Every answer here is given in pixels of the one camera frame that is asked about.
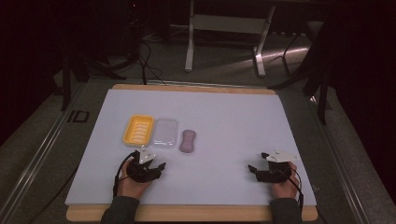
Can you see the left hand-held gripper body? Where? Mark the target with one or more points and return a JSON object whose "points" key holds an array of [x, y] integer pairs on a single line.
{"points": [[141, 171]]}

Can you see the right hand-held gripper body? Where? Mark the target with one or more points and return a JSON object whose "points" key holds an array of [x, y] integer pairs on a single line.
{"points": [[275, 169]]}

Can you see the person's left hand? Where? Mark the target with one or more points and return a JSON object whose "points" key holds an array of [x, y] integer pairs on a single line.
{"points": [[130, 186]]}

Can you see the person's right hand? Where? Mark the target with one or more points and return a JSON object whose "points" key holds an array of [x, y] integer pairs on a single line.
{"points": [[285, 188]]}

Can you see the yellow soap dish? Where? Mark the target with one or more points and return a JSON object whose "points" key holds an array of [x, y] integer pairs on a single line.
{"points": [[138, 130]]}

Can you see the clear plastic container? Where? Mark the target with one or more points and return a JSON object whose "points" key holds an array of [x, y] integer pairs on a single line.
{"points": [[165, 133]]}

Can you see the pink soap bar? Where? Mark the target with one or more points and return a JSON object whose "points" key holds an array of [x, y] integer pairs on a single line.
{"points": [[187, 141]]}

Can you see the white table mat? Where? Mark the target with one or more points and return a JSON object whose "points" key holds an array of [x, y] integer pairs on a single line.
{"points": [[230, 133]]}

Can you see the wooden table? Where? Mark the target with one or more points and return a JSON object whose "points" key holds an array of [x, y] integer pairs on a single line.
{"points": [[199, 213]]}

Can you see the black metal stand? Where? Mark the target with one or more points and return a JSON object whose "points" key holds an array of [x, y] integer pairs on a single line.
{"points": [[67, 81], [322, 90]]}

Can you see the metal floor rail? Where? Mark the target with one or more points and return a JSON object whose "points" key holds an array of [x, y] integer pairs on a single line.
{"points": [[37, 161], [342, 168]]}

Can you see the white metal desk frame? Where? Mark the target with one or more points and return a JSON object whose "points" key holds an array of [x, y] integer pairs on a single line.
{"points": [[229, 24]]}

